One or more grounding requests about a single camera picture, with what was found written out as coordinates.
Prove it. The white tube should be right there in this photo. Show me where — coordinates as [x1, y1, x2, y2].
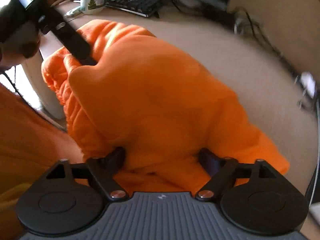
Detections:
[64, 6, 82, 17]

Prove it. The black cable bundle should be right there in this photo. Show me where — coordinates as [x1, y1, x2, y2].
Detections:
[170, 0, 320, 111]

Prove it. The orange pumpkin costume garment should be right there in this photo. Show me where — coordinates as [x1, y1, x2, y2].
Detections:
[42, 20, 290, 193]

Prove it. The person in orange clothing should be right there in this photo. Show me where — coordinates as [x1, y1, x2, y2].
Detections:
[1, 86, 82, 239]

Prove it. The white jar with green tree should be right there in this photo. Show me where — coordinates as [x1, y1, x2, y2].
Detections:
[80, 0, 105, 15]

